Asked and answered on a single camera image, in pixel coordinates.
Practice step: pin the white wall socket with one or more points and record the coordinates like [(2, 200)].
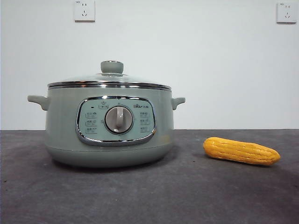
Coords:
[(84, 10), (286, 13)]

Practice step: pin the green electric cooking pot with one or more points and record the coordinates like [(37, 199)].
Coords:
[(63, 121)]

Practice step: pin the glass lid with green knob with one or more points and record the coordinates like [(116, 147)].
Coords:
[(112, 67)]

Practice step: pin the yellow corn cob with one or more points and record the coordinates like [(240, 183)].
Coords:
[(240, 151)]

